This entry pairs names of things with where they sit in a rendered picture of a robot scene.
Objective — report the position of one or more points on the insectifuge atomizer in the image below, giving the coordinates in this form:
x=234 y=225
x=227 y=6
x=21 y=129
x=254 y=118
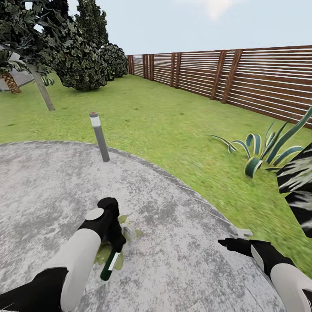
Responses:
x=109 y=264

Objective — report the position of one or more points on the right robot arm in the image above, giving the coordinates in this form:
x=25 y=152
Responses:
x=293 y=286

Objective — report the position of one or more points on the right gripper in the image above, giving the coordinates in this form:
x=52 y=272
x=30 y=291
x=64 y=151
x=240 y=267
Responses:
x=233 y=244

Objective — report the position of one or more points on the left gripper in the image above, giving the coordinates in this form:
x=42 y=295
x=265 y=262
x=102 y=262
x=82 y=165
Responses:
x=115 y=237

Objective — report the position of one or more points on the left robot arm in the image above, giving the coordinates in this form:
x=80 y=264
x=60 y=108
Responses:
x=61 y=281

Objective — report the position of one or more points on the pot plant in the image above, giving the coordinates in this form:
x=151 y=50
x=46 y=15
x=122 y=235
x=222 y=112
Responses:
x=105 y=248

